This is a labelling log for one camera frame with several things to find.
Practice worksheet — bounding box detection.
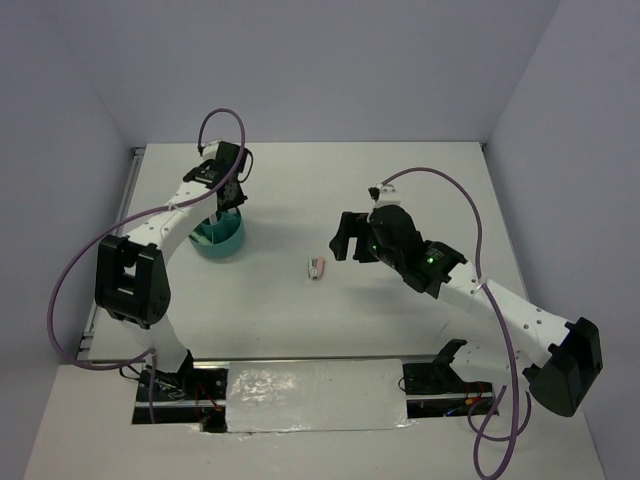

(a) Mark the silver foil base cover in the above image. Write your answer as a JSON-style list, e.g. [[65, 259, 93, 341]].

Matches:
[[225, 359, 410, 433]]

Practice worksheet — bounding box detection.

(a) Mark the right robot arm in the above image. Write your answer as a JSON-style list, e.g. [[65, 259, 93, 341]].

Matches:
[[329, 205, 603, 417]]

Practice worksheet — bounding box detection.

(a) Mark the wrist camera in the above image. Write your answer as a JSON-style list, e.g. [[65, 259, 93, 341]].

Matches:
[[198, 140, 220, 157], [368, 183, 401, 210]]

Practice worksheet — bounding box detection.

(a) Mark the teal round divided container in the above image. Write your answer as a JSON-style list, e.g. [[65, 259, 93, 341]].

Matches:
[[189, 208, 245, 261]]

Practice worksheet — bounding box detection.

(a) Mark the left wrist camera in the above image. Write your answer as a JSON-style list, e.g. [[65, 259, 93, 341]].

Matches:
[[198, 140, 220, 157]]

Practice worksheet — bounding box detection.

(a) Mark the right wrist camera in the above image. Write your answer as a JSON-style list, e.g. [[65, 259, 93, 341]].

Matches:
[[368, 183, 401, 210]]

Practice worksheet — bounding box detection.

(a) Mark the pink white mini stapler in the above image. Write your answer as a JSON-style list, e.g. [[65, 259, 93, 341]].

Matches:
[[307, 257, 325, 281]]

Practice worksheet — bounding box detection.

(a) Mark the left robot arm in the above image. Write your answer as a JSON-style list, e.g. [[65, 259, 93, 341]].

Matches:
[[95, 141, 252, 399]]

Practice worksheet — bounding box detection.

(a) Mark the green highlighter cap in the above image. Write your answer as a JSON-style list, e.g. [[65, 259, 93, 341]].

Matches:
[[189, 232, 210, 246]]

